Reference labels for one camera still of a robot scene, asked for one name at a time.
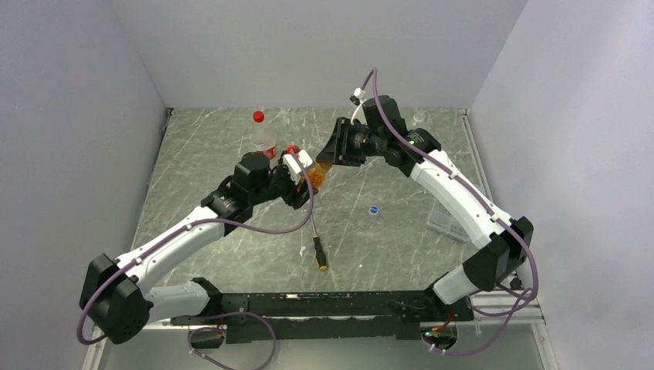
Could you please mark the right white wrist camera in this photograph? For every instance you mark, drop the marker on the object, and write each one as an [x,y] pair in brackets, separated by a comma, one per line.
[358,98]

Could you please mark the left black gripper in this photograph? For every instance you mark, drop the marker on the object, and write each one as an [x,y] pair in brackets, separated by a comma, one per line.
[294,198]

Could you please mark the red bottle cap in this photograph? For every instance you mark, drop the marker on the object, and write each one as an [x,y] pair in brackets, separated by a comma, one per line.
[258,116]

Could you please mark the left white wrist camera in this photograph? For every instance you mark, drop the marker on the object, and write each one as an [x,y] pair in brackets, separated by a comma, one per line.
[297,161]

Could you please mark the clear red-label bottle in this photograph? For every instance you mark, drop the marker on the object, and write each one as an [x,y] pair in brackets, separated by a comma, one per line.
[264,140]

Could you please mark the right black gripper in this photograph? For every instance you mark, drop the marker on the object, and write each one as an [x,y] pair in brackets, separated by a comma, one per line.
[336,150]

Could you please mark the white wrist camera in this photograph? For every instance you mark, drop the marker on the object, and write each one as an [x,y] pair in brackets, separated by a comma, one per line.
[297,161]
[358,98]

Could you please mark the aluminium frame rail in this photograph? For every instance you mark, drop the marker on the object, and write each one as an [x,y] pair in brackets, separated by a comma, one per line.
[121,320]

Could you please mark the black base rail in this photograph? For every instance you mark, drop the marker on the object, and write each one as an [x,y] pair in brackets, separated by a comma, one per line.
[325,315]

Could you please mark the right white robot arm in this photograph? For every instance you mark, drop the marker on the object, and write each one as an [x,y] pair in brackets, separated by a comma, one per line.
[501,240]

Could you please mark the black yellow screwdriver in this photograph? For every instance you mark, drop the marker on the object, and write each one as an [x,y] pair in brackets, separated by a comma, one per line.
[320,255]

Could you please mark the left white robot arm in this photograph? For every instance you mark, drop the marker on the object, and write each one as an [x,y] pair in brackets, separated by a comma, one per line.
[119,295]

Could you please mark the clear plastic box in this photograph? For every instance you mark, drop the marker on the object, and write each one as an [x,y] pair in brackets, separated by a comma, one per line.
[440,219]

